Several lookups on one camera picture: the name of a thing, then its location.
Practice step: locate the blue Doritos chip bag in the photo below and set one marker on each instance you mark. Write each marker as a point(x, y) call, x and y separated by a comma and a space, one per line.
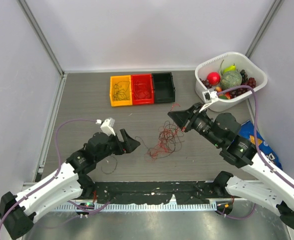
point(247, 131)

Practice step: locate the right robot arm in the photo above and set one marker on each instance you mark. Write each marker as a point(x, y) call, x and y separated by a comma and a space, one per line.
point(278, 193)

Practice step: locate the white slotted cable duct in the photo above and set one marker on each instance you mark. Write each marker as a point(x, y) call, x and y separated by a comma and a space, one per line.
point(170, 207)

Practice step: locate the yellow plastic bin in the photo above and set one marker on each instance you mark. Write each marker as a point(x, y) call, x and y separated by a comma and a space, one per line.
point(120, 91)

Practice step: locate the green melon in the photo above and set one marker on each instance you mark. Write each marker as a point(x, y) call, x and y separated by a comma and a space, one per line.
point(230, 79)

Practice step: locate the yellow-green pear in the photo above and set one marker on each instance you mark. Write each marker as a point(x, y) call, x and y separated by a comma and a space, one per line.
point(229, 68)

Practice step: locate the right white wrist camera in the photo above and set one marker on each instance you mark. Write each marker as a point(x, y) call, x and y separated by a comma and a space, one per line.
point(210, 96)

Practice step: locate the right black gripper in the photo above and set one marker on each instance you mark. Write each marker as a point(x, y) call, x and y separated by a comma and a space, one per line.
point(185, 118)

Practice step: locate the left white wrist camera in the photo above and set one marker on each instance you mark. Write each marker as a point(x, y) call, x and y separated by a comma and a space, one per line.
point(106, 126)

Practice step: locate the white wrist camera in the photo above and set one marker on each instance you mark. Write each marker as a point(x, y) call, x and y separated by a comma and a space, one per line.
point(106, 126)
point(210, 96)

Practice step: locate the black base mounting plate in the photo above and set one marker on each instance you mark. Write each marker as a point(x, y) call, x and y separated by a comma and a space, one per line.
point(156, 192)

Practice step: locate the white plastic basket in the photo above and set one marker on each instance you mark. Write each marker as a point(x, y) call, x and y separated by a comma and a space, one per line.
point(225, 60)

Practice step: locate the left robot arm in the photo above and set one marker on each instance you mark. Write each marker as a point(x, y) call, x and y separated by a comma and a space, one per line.
point(19, 212)

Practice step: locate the black plastic bin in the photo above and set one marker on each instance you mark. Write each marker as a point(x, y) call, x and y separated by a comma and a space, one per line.
point(164, 88)

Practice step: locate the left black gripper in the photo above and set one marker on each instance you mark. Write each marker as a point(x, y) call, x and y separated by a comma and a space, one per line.
point(131, 144)

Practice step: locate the red apple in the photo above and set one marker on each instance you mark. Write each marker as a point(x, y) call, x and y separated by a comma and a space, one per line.
point(213, 78)

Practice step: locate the small peach fruit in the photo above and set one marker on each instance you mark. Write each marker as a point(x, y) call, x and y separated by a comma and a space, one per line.
point(225, 96)

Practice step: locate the dark red grape bunch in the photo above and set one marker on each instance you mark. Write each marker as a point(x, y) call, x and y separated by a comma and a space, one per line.
point(251, 82)

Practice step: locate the red plastic bin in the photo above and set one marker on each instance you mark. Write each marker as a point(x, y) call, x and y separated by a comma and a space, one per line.
point(142, 89)

